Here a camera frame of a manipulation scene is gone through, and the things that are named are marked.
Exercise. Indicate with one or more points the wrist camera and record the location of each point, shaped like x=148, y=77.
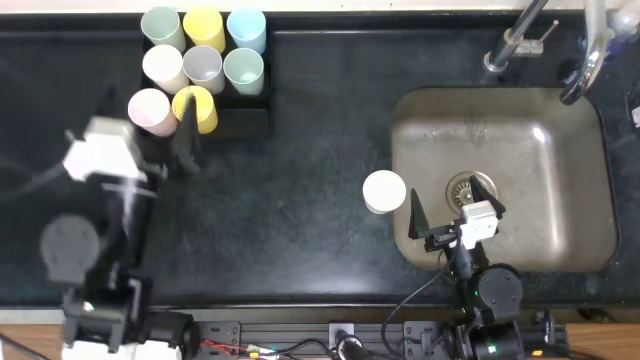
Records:
x=105, y=150
x=479, y=225

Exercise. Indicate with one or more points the blue cup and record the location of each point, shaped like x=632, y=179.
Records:
x=246, y=27

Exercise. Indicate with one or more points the white cup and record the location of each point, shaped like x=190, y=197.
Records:
x=162, y=65
x=384, y=191

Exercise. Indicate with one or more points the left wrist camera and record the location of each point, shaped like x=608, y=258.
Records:
x=105, y=150

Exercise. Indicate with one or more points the steel sink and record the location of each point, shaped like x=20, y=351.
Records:
x=550, y=175

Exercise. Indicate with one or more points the blue soap bottle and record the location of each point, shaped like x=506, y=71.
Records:
x=620, y=42

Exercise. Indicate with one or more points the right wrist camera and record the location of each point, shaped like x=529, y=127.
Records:
x=479, y=225

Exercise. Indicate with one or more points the pink cup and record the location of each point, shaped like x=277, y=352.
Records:
x=149, y=110

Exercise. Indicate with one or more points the yellow cup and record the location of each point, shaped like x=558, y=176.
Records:
x=206, y=115
x=202, y=25

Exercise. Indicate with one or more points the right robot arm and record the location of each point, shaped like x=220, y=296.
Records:
x=495, y=290

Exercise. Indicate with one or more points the steel tap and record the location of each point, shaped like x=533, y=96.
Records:
x=500, y=52

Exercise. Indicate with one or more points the grey cup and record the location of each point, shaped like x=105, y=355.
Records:
x=202, y=65

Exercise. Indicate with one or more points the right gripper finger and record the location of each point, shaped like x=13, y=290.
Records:
x=482, y=192
x=417, y=225

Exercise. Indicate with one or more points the mounting rail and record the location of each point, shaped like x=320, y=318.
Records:
x=290, y=332

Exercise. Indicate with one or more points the green cup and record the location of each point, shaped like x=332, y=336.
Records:
x=160, y=25
x=243, y=70

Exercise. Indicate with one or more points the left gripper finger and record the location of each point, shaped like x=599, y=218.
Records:
x=187, y=145
x=109, y=105

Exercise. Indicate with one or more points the black tray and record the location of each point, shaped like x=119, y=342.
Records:
x=245, y=120

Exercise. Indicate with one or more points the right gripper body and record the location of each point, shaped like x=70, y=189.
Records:
x=442, y=237

